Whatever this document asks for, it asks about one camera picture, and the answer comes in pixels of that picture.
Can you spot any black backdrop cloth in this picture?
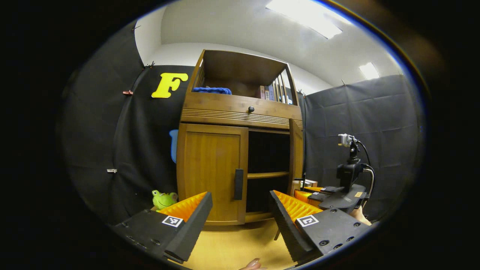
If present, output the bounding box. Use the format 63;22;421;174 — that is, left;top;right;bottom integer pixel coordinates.
56;21;422;225

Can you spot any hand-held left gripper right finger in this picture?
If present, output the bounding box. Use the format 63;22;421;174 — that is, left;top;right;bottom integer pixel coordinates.
269;190;372;265

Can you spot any wooden cabinet shelf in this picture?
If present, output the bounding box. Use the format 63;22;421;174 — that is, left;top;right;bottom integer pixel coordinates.
247;171;290;180

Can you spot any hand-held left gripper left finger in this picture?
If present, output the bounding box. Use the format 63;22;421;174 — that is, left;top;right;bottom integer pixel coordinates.
112;191;213;265

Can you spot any wooden cabinet drawer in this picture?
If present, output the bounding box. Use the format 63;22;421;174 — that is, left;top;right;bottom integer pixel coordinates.
181;92;303;130

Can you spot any wooden shoe cabinet door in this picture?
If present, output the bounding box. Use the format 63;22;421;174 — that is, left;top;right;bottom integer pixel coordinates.
287;118;304;195
176;123;249;225

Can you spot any small ceiling light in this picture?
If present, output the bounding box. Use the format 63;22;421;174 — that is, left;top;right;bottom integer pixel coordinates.
359;62;380;80

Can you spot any small cardboard box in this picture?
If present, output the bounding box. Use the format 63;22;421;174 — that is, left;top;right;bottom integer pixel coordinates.
294;179;318;192

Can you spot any large ceiling light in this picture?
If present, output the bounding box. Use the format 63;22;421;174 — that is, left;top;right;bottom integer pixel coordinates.
265;0;353;40

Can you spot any green frog plush toy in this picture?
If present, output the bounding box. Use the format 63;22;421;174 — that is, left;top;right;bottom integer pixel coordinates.
151;190;179;210

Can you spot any wooden double-door shoe cabinet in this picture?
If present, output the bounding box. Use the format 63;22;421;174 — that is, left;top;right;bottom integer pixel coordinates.
176;49;304;225

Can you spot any blue cloth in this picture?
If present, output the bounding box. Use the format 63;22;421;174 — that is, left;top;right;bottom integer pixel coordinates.
192;87;232;95

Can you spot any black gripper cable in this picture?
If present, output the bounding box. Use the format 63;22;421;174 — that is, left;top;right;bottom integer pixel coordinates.
356;139;375;199

